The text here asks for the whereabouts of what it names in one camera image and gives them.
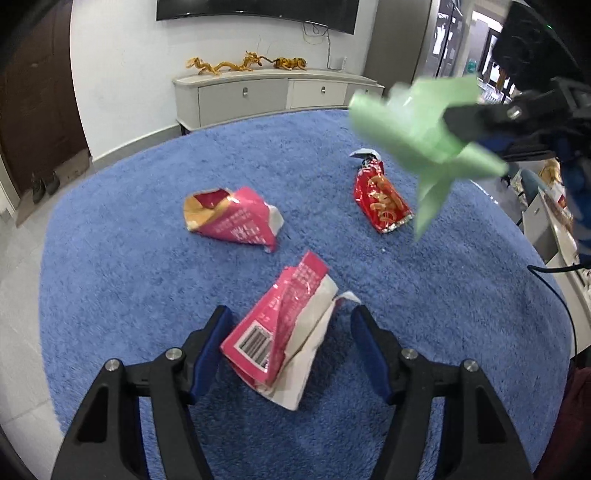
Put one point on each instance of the blue fluffy rug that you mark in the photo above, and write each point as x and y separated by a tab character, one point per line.
138	277

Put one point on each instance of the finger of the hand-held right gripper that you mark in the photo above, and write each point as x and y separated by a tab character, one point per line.
480	117
512	143

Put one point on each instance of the pink torn carton with barcode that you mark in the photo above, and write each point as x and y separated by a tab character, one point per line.
277	341

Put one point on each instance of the grey refrigerator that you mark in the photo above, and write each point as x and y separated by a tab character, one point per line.
397	37

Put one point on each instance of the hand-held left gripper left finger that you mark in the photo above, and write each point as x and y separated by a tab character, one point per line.
214	350

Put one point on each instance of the white side table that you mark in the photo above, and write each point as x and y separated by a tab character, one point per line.
545	226

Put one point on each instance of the person's dark red clothing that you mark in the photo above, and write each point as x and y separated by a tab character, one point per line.
577	415

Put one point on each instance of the dark brown door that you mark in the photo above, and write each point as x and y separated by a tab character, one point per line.
37	92

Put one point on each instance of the pink torn carton yellow print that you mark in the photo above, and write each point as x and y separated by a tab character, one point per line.
235	221

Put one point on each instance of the red snack bag gold print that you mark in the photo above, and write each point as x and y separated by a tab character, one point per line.
381	203

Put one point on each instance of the black wall television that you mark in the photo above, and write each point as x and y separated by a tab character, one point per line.
254	9

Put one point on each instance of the green paper sheet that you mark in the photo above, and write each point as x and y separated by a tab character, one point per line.
406	124

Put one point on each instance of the white grey television stand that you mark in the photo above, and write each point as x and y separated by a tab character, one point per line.
231	97

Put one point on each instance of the brown doormat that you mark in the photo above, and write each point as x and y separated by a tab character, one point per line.
74	166

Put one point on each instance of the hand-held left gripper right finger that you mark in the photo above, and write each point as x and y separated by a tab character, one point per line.
369	350

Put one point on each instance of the brown shoe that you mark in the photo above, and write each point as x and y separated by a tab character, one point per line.
51	182
38	187

